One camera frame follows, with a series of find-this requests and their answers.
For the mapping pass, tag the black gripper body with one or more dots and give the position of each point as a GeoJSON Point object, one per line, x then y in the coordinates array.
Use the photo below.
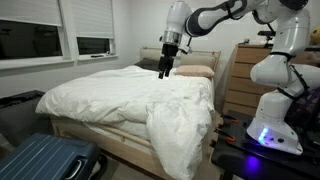
{"type": "Point", "coordinates": [168, 54]}

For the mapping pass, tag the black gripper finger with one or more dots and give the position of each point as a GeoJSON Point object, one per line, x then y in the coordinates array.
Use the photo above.
{"type": "Point", "coordinates": [167, 72]}
{"type": "Point", "coordinates": [161, 74]}

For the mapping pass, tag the white duvet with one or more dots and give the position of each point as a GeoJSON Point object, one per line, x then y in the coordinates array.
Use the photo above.
{"type": "Point", "coordinates": [177, 110]}

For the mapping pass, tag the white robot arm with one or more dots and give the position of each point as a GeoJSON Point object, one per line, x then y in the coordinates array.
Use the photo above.
{"type": "Point", "coordinates": [290, 81]}

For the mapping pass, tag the dark grey pillow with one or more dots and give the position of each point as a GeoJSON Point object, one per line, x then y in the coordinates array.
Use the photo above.
{"type": "Point", "coordinates": [148, 64]}

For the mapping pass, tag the pink pillow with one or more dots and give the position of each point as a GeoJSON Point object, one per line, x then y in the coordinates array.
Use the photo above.
{"type": "Point", "coordinates": [195, 71]}

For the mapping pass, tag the black remote on windowsill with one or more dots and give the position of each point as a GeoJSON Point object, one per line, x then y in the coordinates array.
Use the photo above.
{"type": "Point", "coordinates": [97, 56]}

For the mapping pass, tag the wooden dresser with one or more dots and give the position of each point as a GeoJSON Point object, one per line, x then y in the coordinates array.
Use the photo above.
{"type": "Point", "coordinates": [242, 94]}

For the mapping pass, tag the orange black clamp rear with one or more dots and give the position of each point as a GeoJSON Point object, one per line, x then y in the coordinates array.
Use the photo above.
{"type": "Point", "coordinates": [229, 119]}

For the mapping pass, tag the orange black clamp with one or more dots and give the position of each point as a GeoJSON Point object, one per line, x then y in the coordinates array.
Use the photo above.
{"type": "Point", "coordinates": [229, 119]}
{"type": "Point", "coordinates": [228, 137]}

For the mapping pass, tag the orange black clamp front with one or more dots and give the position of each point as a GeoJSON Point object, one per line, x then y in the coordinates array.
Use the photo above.
{"type": "Point", "coordinates": [228, 137]}

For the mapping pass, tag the black robot table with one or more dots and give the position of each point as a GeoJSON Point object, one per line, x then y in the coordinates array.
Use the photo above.
{"type": "Point", "coordinates": [249, 160]}

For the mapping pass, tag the blue suitcase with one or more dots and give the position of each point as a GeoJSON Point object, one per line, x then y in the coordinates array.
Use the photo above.
{"type": "Point", "coordinates": [49, 157]}

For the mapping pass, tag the black bag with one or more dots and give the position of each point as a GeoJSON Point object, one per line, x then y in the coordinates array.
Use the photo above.
{"type": "Point", "coordinates": [18, 119]}

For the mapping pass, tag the wooden bed frame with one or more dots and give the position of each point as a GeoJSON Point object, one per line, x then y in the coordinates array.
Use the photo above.
{"type": "Point", "coordinates": [130, 150]}

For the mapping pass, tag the black camera on stand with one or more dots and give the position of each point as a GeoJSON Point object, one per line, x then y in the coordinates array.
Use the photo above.
{"type": "Point", "coordinates": [269, 36]}

